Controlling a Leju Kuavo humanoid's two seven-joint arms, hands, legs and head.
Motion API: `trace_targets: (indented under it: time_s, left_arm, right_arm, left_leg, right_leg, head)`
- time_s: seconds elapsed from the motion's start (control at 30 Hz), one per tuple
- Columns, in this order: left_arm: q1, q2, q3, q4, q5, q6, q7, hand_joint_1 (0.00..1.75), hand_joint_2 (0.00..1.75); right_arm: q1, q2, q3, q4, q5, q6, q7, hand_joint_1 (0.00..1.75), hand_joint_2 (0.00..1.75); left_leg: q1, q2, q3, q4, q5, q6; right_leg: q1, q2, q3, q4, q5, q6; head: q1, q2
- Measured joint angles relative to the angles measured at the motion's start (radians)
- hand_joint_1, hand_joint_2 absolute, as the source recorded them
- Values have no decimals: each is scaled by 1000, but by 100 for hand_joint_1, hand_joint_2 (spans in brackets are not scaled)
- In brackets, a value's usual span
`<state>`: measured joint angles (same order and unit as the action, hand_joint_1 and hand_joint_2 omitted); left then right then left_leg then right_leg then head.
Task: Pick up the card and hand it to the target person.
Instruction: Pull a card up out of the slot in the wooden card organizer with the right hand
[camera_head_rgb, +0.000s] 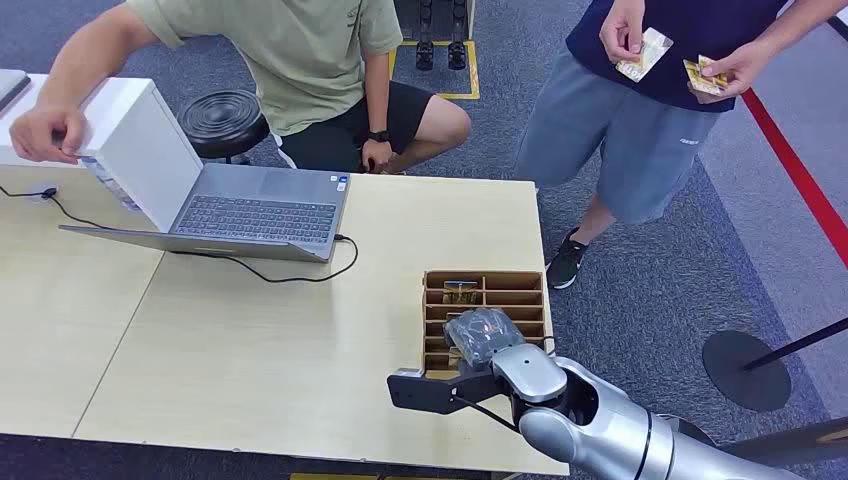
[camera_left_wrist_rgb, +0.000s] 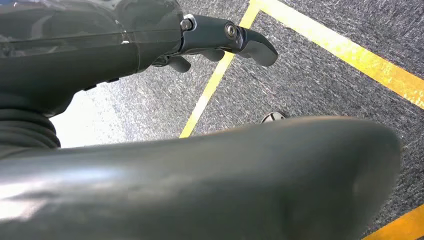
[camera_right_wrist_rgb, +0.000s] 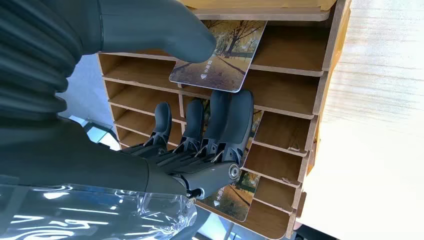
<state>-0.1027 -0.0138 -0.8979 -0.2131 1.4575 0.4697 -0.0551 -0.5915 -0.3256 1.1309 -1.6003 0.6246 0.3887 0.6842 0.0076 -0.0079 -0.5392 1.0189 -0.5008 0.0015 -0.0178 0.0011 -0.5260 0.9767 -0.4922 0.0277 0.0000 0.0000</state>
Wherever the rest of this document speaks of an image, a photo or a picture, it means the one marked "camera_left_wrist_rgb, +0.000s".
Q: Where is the ribbed grey left arm sleeve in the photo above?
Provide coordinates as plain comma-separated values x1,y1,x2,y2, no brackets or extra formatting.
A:
0,108,62,161

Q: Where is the yellow floor tape strip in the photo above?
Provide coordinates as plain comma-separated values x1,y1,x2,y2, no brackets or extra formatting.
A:
362,203,424,240
251,0,424,110
178,0,263,139

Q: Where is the grey robot body shell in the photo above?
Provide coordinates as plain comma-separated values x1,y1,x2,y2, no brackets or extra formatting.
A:
0,115,402,240

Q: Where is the black robot foot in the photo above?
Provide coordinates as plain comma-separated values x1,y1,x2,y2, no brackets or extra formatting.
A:
260,111,288,124

